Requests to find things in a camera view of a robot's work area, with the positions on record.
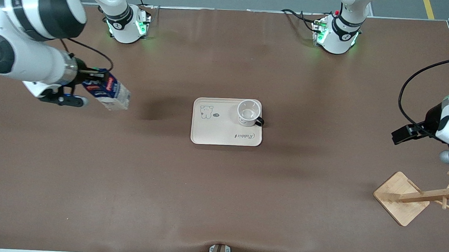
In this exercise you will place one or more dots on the blue milk carton green cap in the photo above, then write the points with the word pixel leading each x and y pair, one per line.
pixel 109 91

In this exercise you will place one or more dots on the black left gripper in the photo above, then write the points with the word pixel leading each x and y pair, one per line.
pixel 432 117

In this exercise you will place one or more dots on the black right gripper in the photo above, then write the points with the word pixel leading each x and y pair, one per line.
pixel 80 70

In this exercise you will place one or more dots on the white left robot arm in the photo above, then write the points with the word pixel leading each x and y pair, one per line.
pixel 339 31

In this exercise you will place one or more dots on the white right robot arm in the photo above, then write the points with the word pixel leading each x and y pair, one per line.
pixel 33 9

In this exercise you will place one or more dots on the cream rabbit print tray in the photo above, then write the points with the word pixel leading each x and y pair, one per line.
pixel 216 131

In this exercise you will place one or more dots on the wooden mug rack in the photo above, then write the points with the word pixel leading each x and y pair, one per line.
pixel 401 197

